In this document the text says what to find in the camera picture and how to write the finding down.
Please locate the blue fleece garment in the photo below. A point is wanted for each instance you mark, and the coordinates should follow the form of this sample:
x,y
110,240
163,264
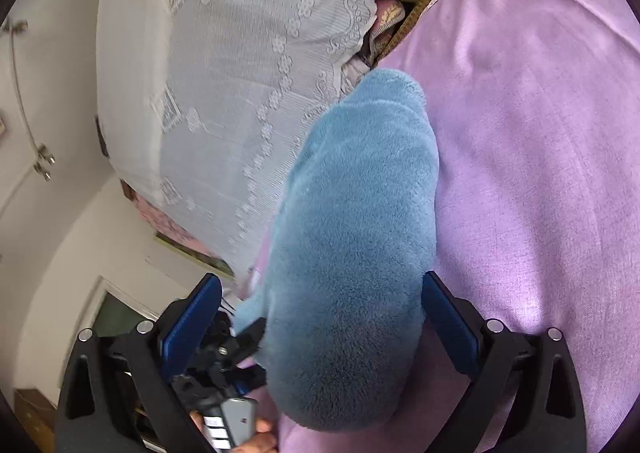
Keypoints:
x,y
350,243

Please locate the pink floral quilt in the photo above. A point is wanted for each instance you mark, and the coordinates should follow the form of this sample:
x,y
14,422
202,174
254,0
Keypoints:
x,y
165,225

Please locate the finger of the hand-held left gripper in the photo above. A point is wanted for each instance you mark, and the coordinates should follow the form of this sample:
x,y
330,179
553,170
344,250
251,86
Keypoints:
x,y
245,340

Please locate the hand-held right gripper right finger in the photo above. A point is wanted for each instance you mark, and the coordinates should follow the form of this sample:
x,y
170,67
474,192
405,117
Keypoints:
x,y
450,328

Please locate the white lace cover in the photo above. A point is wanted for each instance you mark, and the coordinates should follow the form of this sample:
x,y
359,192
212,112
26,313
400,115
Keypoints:
x,y
215,83

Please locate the pink bed sheet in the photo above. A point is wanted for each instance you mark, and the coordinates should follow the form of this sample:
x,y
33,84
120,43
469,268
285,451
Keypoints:
x,y
525,133

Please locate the person's left hand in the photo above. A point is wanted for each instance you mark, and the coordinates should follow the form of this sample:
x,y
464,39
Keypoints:
x,y
260,440

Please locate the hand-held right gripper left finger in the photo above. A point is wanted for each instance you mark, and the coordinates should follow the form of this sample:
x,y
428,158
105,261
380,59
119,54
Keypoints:
x,y
192,328

